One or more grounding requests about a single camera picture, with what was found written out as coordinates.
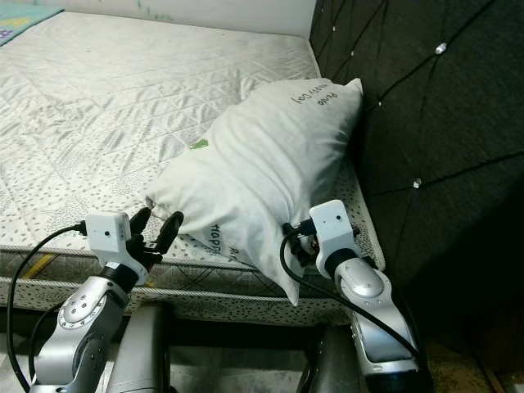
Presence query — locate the teal blanket with colourful shapes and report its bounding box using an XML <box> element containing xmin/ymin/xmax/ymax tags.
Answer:
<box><xmin>0</xmin><ymin>2</ymin><xmax>65</xmax><ymax>46</ymax></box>

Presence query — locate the grey robot right leg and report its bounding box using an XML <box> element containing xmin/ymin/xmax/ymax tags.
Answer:
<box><xmin>303</xmin><ymin>327</ymin><xmax>357</xmax><ymax>393</ymax></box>

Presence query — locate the beige pillow with green tree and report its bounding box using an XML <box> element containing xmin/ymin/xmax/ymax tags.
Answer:
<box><xmin>146</xmin><ymin>78</ymin><xmax>365</xmax><ymax>308</ymax></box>

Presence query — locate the grey robot leg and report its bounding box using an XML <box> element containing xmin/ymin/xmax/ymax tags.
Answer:
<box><xmin>106</xmin><ymin>303</ymin><xmax>173</xmax><ymax>393</ymax></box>
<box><xmin>303</xmin><ymin>327</ymin><xmax>357</xmax><ymax>393</ymax></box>

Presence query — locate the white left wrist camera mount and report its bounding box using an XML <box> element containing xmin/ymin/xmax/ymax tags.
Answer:
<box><xmin>86</xmin><ymin>211</ymin><xmax>132</xmax><ymax>267</ymax></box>

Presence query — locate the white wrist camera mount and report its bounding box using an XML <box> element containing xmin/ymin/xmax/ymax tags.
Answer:
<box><xmin>86</xmin><ymin>211</ymin><xmax>132</xmax><ymax>267</ymax></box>
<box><xmin>307</xmin><ymin>200</ymin><xmax>357</xmax><ymax>256</ymax></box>

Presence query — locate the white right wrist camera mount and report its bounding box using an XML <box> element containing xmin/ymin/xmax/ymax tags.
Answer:
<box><xmin>307</xmin><ymin>200</ymin><xmax>357</xmax><ymax>256</ymax></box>

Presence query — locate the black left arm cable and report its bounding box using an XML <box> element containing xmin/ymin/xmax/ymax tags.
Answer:
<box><xmin>7</xmin><ymin>221</ymin><xmax>91</xmax><ymax>393</ymax></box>

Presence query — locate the grey robot left leg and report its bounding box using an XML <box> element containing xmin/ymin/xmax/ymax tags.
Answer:
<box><xmin>106</xmin><ymin>303</ymin><xmax>173</xmax><ymax>393</ymax></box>

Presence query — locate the dark tufted headboard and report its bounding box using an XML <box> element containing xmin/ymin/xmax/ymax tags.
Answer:
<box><xmin>309</xmin><ymin>0</ymin><xmax>524</xmax><ymax>361</ymax></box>

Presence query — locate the beige quilted mattress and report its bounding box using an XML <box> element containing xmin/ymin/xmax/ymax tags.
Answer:
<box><xmin>0</xmin><ymin>10</ymin><xmax>386</xmax><ymax>328</ymax></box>

